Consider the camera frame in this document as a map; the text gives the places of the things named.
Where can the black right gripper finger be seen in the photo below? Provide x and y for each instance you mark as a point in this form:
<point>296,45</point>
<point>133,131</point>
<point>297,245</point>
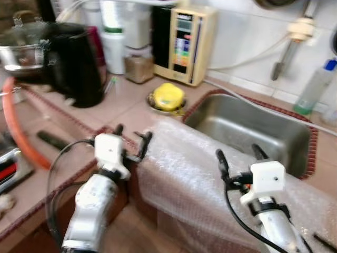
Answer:
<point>223,164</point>
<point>259,152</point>

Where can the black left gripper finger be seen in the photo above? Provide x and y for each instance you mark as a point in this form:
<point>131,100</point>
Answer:
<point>145,143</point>
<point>118,131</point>

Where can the yellow plastic cup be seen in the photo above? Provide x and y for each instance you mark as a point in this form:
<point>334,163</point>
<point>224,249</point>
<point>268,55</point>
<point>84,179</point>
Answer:
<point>168,96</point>

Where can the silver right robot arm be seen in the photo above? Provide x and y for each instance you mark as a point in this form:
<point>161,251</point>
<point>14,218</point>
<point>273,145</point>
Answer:
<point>279,232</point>

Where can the steel sink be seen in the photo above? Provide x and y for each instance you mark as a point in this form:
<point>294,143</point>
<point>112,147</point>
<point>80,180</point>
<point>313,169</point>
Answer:
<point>247,124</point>

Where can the small steel bowl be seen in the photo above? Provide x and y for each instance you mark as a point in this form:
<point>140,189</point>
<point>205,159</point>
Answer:
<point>152,105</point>

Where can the clear bubble wrap sheet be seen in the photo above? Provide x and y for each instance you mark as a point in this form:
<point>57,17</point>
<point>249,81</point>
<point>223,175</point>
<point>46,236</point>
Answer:
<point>184,174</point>

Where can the small white green tongs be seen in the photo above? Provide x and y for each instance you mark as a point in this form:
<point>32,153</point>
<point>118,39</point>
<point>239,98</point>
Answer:
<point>113,84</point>

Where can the clear jar brown powder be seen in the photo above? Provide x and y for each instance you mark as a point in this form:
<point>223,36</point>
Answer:
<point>139,68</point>

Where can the dark oblong block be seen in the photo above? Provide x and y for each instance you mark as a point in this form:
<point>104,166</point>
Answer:
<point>52,140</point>

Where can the white bottle green band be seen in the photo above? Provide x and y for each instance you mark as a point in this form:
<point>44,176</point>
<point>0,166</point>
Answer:
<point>113,52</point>

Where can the black electric kettle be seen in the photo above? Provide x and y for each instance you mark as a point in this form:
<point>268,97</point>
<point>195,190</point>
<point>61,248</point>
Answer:
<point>73,63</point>

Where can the clear soap bottle blue cap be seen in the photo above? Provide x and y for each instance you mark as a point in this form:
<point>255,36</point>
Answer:
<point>313,89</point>

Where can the maroon plastic cup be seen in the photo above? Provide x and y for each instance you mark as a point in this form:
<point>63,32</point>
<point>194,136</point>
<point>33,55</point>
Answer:
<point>97,45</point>

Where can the white translucent filter canister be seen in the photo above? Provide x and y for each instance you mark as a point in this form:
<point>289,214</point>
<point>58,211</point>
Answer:
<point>138,26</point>

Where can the steel red gas stove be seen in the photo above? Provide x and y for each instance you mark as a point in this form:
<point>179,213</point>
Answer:
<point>10,168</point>

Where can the cream water ionizer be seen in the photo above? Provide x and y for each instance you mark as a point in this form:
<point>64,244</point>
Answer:
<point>200,42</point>

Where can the steel stockpot with lid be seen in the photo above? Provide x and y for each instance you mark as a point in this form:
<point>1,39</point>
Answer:
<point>21,55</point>

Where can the steel tap cream head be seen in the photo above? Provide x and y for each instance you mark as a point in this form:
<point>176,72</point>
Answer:
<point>297,29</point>

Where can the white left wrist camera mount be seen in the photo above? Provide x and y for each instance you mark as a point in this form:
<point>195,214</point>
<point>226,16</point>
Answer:
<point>109,148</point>

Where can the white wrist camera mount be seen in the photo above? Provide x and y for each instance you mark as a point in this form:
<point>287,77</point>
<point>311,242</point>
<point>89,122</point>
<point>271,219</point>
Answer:
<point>267,179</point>
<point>109,148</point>

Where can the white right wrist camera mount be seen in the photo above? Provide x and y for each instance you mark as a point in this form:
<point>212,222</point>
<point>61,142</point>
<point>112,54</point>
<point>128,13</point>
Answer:
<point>267,179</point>

